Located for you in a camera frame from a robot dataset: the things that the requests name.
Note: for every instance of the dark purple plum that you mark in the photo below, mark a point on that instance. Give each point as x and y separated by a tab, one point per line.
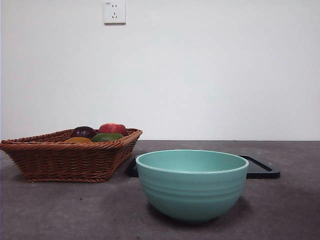
82	132

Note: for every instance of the brown kiwi fruit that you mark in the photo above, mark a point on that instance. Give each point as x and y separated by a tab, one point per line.
78	140

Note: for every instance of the teal ribbed bowl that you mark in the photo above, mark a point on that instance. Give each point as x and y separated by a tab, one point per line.
192	195

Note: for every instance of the brown wicker basket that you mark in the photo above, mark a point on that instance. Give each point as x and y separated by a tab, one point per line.
65	160

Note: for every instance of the red peach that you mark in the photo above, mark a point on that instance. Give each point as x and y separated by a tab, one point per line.
112	128

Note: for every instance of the white wall socket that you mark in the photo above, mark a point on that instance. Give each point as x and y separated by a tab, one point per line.
115	12

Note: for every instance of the green avocado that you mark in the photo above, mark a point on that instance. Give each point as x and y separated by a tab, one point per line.
106	137

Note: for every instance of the black rectangular tray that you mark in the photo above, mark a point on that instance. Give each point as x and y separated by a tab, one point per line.
262	172

